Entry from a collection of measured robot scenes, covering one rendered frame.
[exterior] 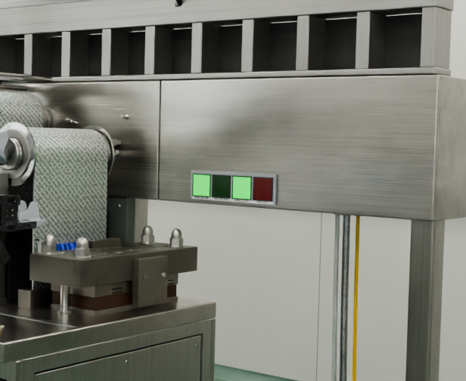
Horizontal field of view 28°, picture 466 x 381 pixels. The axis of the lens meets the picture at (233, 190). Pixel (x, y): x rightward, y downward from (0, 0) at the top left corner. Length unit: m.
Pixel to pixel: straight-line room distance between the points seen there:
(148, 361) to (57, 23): 0.99
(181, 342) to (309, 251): 2.68
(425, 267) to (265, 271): 2.93
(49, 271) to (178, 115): 0.51
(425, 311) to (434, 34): 0.62
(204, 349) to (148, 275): 0.26
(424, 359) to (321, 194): 0.44
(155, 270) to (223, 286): 3.03
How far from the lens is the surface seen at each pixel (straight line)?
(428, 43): 2.00
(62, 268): 2.10
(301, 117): 2.13
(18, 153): 2.22
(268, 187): 2.17
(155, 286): 2.21
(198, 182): 2.29
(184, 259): 2.32
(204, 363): 2.34
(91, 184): 2.34
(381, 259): 4.68
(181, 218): 5.38
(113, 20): 2.52
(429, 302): 2.17
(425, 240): 2.16
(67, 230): 2.30
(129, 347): 2.12
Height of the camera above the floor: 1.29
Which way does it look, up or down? 3 degrees down
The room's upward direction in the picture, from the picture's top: 2 degrees clockwise
